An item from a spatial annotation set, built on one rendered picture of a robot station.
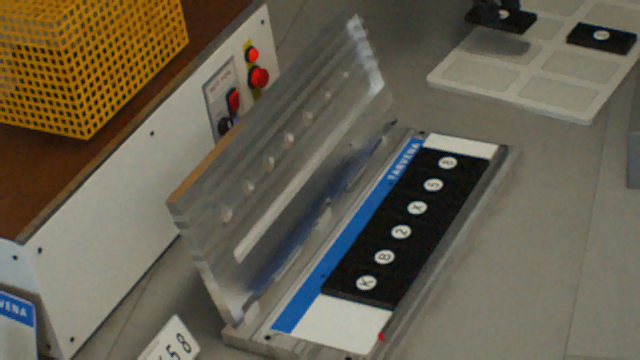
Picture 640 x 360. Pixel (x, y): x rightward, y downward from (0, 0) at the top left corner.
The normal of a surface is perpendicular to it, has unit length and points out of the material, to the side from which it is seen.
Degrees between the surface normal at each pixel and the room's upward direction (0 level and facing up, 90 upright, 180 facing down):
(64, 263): 90
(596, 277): 0
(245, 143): 76
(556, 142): 0
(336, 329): 0
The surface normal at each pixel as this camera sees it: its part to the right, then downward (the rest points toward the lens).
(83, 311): 0.87, 0.18
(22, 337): -0.54, 0.24
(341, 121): 0.81, -0.01
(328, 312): -0.15, -0.80
